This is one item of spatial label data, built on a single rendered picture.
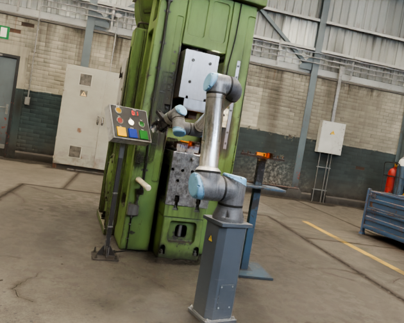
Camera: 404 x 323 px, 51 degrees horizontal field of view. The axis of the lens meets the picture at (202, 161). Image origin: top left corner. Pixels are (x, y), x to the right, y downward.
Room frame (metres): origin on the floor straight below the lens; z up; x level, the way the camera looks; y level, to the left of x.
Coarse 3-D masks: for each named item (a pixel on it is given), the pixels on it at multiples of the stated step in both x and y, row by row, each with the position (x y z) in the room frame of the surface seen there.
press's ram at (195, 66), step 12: (180, 60) 3.62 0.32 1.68; (192, 60) 3.53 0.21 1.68; (204, 60) 3.56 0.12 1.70; (216, 60) 3.59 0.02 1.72; (180, 72) 3.56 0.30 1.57; (192, 72) 3.53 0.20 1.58; (204, 72) 3.56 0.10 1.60; (216, 72) 3.60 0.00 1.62; (180, 84) 3.50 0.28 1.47; (192, 84) 3.54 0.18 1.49; (180, 96) 3.51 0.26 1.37; (192, 96) 3.54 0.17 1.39; (204, 96) 3.57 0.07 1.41
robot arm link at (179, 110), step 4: (180, 104) 2.98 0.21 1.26; (176, 108) 2.94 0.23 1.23; (180, 108) 2.95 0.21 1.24; (184, 108) 2.98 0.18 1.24; (168, 112) 3.02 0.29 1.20; (172, 112) 2.97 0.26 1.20; (176, 112) 2.95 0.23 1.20; (180, 112) 2.93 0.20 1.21; (184, 112) 2.96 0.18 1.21; (168, 116) 3.00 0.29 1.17; (172, 116) 2.97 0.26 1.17; (184, 116) 2.97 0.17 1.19
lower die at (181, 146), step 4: (176, 144) 3.52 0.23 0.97; (180, 144) 3.53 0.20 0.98; (184, 144) 3.54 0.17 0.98; (188, 144) 3.55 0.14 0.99; (180, 148) 3.53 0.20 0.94; (184, 148) 3.54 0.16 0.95; (188, 148) 3.55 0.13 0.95; (192, 148) 3.56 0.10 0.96; (196, 148) 3.57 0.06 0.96; (184, 152) 3.54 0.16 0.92; (188, 152) 3.55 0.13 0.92; (192, 152) 3.57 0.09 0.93; (196, 152) 3.58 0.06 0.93
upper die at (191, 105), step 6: (174, 102) 3.81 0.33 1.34; (180, 102) 3.61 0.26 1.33; (186, 102) 3.53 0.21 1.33; (192, 102) 3.54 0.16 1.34; (198, 102) 3.56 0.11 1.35; (204, 102) 3.58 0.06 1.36; (186, 108) 3.53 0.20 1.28; (192, 108) 3.55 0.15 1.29; (198, 108) 3.56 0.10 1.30; (204, 108) 3.58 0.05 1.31
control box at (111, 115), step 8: (112, 104) 3.18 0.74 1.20; (112, 112) 3.15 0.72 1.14; (128, 112) 3.26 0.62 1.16; (136, 112) 3.31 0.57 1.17; (144, 112) 3.38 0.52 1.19; (112, 120) 3.12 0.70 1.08; (128, 120) 3.22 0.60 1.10; (136, 120) 3.28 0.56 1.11; (144, 120) 3.34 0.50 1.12; (112, 128) 3.10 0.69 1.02; (136, 128) 3.25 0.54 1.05; (144, 128) 3.31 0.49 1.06; (112, 136) 3.08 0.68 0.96; (120, 136) 3.11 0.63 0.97; (128, 136) 3.16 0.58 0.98; (136, 144) 3.27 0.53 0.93; (144, 144) 3.30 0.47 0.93
